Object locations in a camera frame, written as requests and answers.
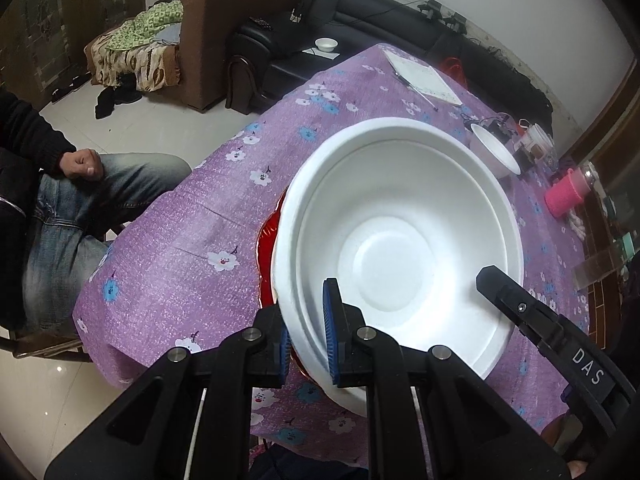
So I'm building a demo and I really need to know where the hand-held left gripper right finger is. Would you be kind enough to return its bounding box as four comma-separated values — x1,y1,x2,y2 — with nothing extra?
322,277,571,480

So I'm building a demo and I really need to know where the green patterned cloth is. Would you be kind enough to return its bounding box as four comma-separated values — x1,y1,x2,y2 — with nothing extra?
102,0,185,53

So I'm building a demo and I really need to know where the dark wooden cabinet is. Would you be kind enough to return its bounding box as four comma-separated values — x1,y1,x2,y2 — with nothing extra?
0,0,146,106

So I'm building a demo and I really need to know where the black pen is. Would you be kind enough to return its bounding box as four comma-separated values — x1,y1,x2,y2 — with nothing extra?
395,71,438,111

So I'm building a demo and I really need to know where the black clothes heap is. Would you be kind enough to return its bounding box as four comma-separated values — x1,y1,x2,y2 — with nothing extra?
94,76,146,120

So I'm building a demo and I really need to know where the large white foam bowl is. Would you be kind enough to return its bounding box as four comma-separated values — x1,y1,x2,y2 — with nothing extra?
272,116,524,417

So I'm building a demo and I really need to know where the black electronic device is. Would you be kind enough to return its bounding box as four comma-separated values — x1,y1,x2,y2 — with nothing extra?
480,116,518,141

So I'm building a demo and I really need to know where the black leather sofa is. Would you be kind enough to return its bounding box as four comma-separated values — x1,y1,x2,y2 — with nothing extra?
226,0,553,126

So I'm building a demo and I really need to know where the brown leaf-print blanket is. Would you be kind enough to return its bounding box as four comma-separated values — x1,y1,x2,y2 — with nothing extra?
84,35,182,93

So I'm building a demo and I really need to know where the white notebook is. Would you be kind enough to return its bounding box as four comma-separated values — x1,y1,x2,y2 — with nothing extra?
385,50,465,107

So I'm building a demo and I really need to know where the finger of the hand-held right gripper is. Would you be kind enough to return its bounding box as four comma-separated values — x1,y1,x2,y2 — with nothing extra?
475,266,566,356

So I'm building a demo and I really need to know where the brown armchair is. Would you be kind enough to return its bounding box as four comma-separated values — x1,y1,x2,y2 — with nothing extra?
179,0,315,112

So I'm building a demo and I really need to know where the purple floral tablecloth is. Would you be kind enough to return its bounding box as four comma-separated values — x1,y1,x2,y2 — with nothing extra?
72,42,608,463

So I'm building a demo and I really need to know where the large red gold-rimmed plate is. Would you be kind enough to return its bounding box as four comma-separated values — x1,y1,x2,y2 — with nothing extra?
256,194,313,376

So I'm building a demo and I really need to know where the pink knitted cup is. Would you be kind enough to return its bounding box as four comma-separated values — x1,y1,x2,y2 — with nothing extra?
544,169,592,218

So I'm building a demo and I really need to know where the clear glass jar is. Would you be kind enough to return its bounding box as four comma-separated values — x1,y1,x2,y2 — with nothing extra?
520,122,556,171

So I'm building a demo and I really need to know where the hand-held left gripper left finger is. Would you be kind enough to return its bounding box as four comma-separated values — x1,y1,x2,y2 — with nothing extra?
44,302,293,480

